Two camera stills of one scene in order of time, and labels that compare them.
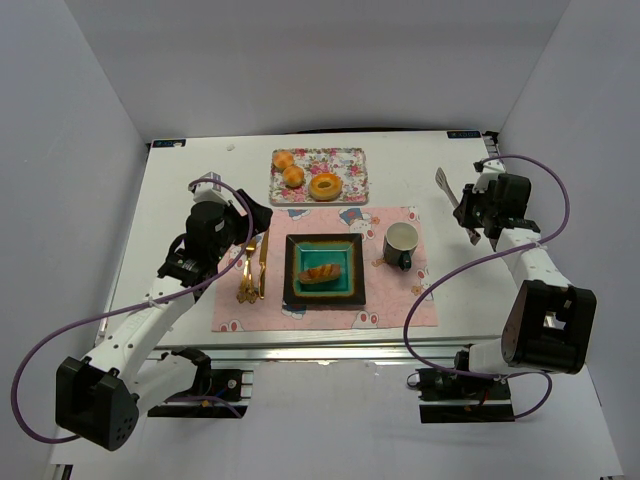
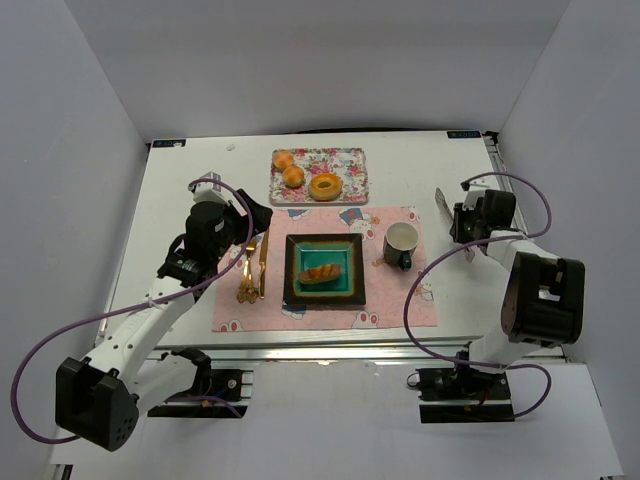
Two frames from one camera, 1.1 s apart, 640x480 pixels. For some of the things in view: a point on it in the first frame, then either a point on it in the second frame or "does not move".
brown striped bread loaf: x=320 y=274 does not move
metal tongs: x=441 y=179 to x=470 y=254
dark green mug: x=399 y=243 does not move
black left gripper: x=245 y=220 does not move
